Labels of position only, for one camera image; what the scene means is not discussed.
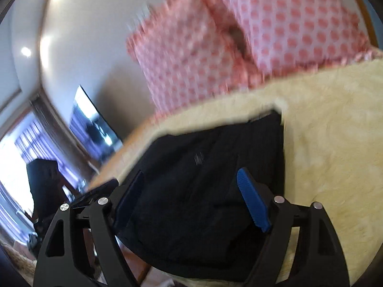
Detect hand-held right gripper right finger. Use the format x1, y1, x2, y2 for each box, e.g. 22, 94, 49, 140
237, 167, 350, 287

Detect cream fluffy blanket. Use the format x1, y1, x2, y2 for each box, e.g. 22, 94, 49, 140
90, 58, 383, 287

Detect black pants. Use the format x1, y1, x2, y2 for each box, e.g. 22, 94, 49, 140
115, 110, 285, 283

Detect pink dotted pillow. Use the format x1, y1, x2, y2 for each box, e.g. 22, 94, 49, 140
126, 0, 264, 120
214, 0, 373, 75

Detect purple curtain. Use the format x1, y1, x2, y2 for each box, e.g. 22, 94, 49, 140
0, 116, 78, 225

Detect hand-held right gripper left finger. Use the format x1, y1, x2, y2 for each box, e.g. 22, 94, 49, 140
33, 170, 146, 287

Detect black office chair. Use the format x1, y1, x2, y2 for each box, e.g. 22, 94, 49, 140
26, 158, 72, 240

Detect wall television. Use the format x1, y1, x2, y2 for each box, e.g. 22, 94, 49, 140
69, 85, 124, 160

